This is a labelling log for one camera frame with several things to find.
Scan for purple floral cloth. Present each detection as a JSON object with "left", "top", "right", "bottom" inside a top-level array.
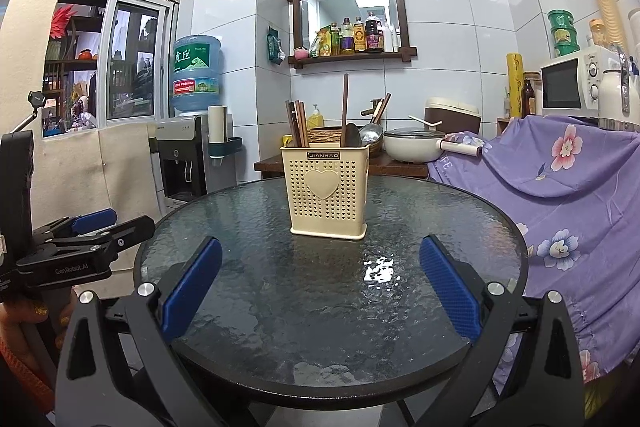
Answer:
[{"left": 427, "top": 114, "right": 640, "bottom": 388}]

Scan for white paper cup stack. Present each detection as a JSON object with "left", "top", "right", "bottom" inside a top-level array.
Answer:
[{"left": 207, "top": 105, "right": 228, "bottom": 144}]

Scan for grey water dispenser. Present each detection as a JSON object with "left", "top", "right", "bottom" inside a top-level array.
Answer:
[{"left": 149, "top": 114, "right": 238, "bottom": 208}]

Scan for wooden framed mirror shelf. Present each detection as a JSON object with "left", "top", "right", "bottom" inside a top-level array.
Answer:
[{"left": 286, "top": 0, "right": 418, "bottom": 70}]

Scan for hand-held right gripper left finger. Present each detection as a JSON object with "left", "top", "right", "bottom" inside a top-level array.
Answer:
[{"left": 54, "top": 236, "right": 261, "bottom": 427}]

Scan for purple label oil bottle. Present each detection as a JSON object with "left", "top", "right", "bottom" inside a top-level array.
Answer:
[{"left": 341, "top": 17, "right": 356, "bottom": 55}]

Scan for green wall packet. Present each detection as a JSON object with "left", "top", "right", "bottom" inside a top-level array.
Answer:
[{"left": 266, "top": 26, "right": 286, "bottom": 66}]

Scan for sliding window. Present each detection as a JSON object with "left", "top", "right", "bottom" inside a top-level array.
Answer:
[{"left": 42, "top": 0, "right": 181, "bottom": 138}]

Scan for yellow roll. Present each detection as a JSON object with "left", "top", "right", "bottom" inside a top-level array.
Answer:
[{"left": 506, "top": 53, "right": 525, "bottom": 118}]

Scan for woven basin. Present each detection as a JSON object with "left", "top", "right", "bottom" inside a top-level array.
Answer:
[{"left": 306, "top": 126, "right": 386, "bottom": 145}]

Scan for orange capped jar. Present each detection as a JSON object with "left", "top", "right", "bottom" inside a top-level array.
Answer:
[{"left": 589, "top": 19, "right": 608, "bottom": 48}]

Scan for brown and white rice cooker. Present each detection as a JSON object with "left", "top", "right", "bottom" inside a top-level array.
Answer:
[{"left": 424, "top": 97, "right": 481, "bottom": 132}]

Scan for white pot with glass lid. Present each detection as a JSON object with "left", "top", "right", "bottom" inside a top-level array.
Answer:
[{"left": 382, "top": 128, "right": 483, "bottom": 164}]

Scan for round glass table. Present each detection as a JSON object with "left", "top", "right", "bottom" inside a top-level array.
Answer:
[{"left": 132, "top": 174, "right": 530, "bottom": 427}]

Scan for red paper flower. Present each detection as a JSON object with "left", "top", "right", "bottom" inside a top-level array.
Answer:
[{"left": 50, "top": 4, "right": 76, "bottom": 38}]

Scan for wooden counter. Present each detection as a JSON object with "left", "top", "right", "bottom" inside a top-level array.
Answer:
[{"left": 254, "top": 152, "right": 431, "bottom": 180}]

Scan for yellow green packet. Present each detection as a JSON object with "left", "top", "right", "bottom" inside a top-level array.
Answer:
[{"left": 309, "top": 24, "right": 335, "bottom": 58}]

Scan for white kettle with steel handle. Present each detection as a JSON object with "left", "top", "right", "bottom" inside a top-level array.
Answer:
[{"left": 597, "top": 44, "right": 640, "bottom": 130}]

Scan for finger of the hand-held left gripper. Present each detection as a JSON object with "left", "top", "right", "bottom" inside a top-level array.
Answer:
[
  {"left": 32, "top": 208, "right": 119, "bottom": 242},
  {"left": 42, "top": 215, "right": 157, "bottom": 259}
]

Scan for blue water bottle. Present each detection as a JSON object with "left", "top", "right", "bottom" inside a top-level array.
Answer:
[{"left": 170, "top": 34, "right": 222, "bottom": 112}]

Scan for black tripod head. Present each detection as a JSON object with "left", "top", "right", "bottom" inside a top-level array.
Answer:
[{"left": 9, "top": 90, "right": 47, "bottom": 136}]

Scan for brown glass bottle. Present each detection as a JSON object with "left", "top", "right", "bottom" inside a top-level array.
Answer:
[{"left": 520, "top": 78, "right": 537, "bottom": 116}]

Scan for teal cup holder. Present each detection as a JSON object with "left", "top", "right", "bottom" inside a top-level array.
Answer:
[{"left": 206, "top": 136, "right": 244, "bottom": 165}]

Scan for cream plastic utensil holder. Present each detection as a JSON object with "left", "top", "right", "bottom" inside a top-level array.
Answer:
[{"left": 280, "top": 143, "right": 371, "bottom": 239}]

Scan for stacks of white paper cups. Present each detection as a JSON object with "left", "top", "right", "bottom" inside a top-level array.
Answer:
[{"left": 622, "top": 7, "right": 640, "bottom": 62}]

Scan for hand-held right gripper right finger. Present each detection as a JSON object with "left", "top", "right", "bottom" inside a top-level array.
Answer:
[{"left": 400, "top": 234, "right": 586, "bottom": 427}]

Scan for dark soy sauce bottle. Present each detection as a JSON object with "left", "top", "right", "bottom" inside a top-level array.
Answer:
[{"left": 364, "top": 11, "right": 384, "bottom": 54}]

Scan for white microwave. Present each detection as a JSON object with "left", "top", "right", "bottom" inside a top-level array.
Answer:
[{"left": 539, "top": 47, "right": 613, "bottom": 118}]

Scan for person's left hand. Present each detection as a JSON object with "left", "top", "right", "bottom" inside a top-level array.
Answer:
[{"left": 0, "top": 289, "right": 76, "bottom": 343}]

